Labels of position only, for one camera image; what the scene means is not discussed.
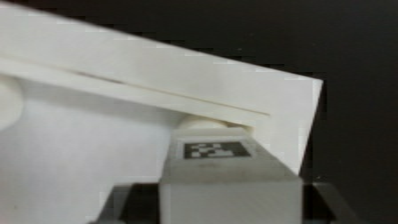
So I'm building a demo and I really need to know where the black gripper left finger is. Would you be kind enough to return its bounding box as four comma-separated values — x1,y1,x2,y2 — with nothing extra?
89,183,160,224

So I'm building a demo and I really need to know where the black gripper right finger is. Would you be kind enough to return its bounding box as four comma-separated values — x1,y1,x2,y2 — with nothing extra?
302,182,363,224

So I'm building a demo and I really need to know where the white table leg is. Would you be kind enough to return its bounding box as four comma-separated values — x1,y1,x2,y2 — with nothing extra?
158,116,304,224

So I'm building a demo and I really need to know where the white square tabletop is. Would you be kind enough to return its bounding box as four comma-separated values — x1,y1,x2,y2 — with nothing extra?
0,0,322,224

